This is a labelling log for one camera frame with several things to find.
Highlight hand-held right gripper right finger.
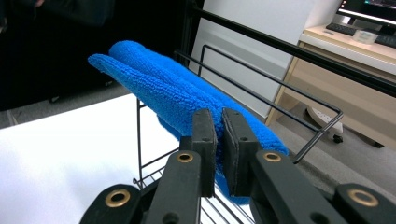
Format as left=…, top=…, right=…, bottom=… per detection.
left=220, top=107, right=263, bottom=198

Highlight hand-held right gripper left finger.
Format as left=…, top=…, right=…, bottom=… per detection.
left=179, top=108, right=219, bottom=198

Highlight blue microfibre cloth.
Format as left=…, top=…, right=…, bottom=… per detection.
left=87, top=39, right=290, bottom=205

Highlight black wire rack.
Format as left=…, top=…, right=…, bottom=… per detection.
left=133, top=44, right=345, bottom=224

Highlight white power strip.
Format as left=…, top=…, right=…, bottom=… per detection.
left=305, top=106, right=345, bottom=135

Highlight black metal stand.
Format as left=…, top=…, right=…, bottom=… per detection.
left=180, top=0, right=396, bottom=98

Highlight light wooden desk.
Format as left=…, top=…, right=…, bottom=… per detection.
left=265, top=24, right=396, bottom=151

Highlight white partition panel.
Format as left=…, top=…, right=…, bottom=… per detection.
left=188, top=0, right=344, bottom=119

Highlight black keyboard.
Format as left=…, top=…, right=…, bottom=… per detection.
left=325, top=21, right=396, bottom=49

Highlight clear plastic box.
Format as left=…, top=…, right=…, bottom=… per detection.
left=352, top=29, right=379, bottom=45

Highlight dark curtain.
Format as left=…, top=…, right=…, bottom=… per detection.
left=0, top=0, right=190, bottom=112

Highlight computer monitor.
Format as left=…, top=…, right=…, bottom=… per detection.
left=336, top=0, right=396, bottom=28

